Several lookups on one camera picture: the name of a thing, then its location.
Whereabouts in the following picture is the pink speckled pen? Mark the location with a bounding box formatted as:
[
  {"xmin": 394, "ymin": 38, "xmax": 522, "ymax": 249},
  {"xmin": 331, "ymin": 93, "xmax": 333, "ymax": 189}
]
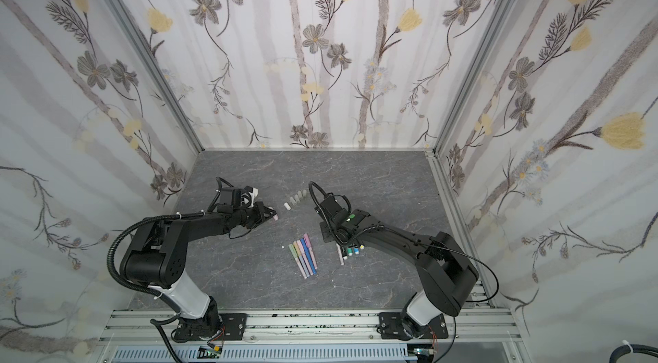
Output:
[{"xmin": 336, "ymin": 244, "xmax": 344, "ymax": 265}]

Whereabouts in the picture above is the purple cap pink pen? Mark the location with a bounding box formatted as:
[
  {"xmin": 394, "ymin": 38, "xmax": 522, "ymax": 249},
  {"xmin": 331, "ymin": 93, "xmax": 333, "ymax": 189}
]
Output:
[{"xmin": 303, "ymin": 233, "xmax": 318, "ymax": 273}]

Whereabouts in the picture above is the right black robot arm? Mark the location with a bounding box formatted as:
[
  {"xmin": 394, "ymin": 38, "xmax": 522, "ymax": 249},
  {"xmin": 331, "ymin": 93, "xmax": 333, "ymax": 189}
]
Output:
[{"xmin": 315, "ymin": 195, "xmax": 479, "ymax": 340}]

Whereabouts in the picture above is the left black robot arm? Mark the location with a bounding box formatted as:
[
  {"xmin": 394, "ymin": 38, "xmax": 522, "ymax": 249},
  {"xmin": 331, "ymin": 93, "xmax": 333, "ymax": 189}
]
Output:
[{"xmin": 106, "ymin": 201, "xmax": 277, "ymax": 342}]

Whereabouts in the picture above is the tan cap blue pen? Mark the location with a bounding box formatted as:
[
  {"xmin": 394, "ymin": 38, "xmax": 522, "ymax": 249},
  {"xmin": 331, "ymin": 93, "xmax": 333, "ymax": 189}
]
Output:
[{"xmin": 293, "ymin": 241, "xmax": 310, "ymax": 278}]

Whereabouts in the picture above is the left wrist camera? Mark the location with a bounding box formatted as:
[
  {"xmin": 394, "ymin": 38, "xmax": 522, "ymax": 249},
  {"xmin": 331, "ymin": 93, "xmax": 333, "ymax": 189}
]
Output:
[{"xmin": 218, "ymin": 186, "xmax": 259, "ymax": 209}]

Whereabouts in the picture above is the aluminium mounting rail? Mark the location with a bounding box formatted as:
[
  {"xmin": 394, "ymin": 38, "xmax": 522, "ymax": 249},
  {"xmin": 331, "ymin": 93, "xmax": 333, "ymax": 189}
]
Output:
[{"xmin": 99, "ymin": 308, "xmax": 522, "ymax": 345}]

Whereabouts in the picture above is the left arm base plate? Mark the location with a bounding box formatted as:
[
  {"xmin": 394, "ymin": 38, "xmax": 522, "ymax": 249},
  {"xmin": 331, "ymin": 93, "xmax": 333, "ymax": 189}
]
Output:
[{"xmin": 171, "ymin": 312, "xmax": 248, "ymax": 343}]

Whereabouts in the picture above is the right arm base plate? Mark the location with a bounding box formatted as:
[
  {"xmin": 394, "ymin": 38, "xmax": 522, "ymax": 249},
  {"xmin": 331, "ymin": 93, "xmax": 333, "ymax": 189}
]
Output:
[{"xmin": 376, "ymin": 312, "xmax": 449, "ymax": 341}]

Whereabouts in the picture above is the black corrugated cable hose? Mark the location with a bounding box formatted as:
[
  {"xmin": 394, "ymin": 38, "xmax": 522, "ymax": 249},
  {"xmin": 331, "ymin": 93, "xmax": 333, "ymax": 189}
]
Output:
[{"xmin": 106, "ymin": 212, "xmax": 207, "ymax": 297}]

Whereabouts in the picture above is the white perforated cable duct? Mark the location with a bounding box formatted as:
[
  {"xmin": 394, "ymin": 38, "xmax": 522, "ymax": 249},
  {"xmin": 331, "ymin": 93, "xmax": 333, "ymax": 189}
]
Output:
[{"xmin": 111, "ymin": 344, "xmax": 417, "ymax": 363}]

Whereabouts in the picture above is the black cable coil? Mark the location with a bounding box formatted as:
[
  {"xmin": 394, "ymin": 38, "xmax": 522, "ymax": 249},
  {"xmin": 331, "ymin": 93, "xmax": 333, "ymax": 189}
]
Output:
[{"xmin": 608, "ymin": 343, "xmax": 658, "ymax": 363}]

